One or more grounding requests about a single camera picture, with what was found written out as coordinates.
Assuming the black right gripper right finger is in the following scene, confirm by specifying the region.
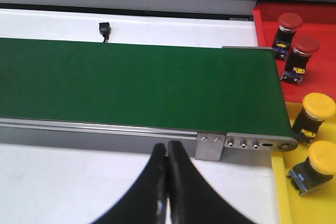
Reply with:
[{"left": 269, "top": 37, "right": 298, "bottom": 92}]
[{"left": 167, "top": 141, "right": 253, "bottom": 223}]

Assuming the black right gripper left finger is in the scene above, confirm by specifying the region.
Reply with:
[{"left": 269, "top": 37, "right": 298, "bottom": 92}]
[{"left": 94, "top": 143, "right": 167, "bottom": 223}]

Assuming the yellow mushroom push button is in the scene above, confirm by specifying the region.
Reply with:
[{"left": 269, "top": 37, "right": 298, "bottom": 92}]
[
  {"left": 291, "top": 92, "right": 335, "bottom": 144},
  {"left": 287, "top": 140, "right": 335, "bottom": 197}
]

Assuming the red mushroom push button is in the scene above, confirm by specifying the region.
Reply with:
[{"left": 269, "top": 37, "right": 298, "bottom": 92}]
[
  {"left": 280, "top": 35, "right": 320, "bottom": 85},
  {"left": 272, "top": 13, "right": 303, "bottom": 61}
]

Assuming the green conveyor belt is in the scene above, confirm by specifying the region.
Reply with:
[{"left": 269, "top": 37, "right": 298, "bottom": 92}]
[{"left": 1, "top": 38, "right": 291, "bottom": 137}]

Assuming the yellow plastic tray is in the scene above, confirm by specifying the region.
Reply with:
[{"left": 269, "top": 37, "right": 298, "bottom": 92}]
[{"left": 270, "top": 100, "right": 336, "bottom": 224}]

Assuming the metal conveyor mounting bracket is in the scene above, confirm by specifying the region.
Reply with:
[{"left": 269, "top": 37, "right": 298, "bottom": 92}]
[{"left": 195, "top": 132, "right": 226, "bottom": 162}]

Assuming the aluminium conveyor side rail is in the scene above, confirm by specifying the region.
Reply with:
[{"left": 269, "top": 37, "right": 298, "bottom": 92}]
[{"left": 1, "top": 118, "right": 298, "bottom": 157}]

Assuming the black sensor with cable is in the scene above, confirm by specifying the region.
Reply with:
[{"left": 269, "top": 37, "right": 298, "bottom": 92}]
[{"left": 99, "top": 22, "right": 112, "bottom": 43}]

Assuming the white conveyor frame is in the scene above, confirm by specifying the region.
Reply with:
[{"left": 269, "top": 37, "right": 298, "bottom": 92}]
[{"left": 1, "top": 8, "right": 258, "bottom": 48}]

